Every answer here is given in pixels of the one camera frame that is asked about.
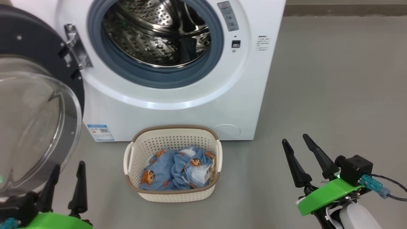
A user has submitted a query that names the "black round glass washer door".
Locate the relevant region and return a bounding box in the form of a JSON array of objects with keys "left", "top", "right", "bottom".
[{"left": 0, "top": 5, "right": 85, "bottom": 199}]

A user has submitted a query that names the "white front-load washing machine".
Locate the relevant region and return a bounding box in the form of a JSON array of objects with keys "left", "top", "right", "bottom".
[{"left": 11, "top": 0, "right": 286, "bottom": 142}]

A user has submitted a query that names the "grey instruction sticker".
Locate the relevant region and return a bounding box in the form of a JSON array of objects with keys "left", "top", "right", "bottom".
[{"left": 217, "top": 1, "right": 239, "bottom": 31}]

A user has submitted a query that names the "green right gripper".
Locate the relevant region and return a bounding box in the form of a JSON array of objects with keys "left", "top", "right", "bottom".
[{"left": 282, "top": 134, "right": 364, "bottom": 217}]

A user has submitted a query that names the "teal plug black cable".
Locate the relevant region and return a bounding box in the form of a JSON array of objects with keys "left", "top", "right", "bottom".
[{"left": 361, "top": 173, "right": 407, "bottom": 201}]

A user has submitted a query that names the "cream perforated laundry basket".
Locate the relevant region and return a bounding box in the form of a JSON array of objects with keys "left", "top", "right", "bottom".
[{"left": 123, "top": 125, "right": 223, "bottom": 203}]

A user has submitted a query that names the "metal door hinge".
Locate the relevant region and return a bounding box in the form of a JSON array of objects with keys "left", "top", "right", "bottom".
[{"left": 64, "top": 24, "right": 93, "bottom": 70}]

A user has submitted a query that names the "blue cartoon print garment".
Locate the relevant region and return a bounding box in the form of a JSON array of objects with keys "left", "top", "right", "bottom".
[
  {"left": 140, "top": 149, "right": 182, "bottom": 191},
  {"left": 172, "top": 146, "right": 216, "bottom": 189}
]

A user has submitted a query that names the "blue energy label sticker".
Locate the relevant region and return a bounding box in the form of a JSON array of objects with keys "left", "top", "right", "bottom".
[{"left": 87, "top": 124, "right": 115, "bottom": 142}]

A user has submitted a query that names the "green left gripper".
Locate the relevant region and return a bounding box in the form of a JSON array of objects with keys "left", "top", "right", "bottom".
[{"left": 19, "top": 161, "right": 93, "bottom": 229}]

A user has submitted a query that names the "stainless steel washing machine drum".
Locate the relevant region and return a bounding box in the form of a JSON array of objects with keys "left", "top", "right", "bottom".
[{"left": 102, "top": 0, "right": 212, "bottom": 69}]

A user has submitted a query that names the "round white filter cover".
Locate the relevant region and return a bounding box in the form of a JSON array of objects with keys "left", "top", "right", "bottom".
[{"left": 212, "top": 124, "right": 241, "bottom": 139}]

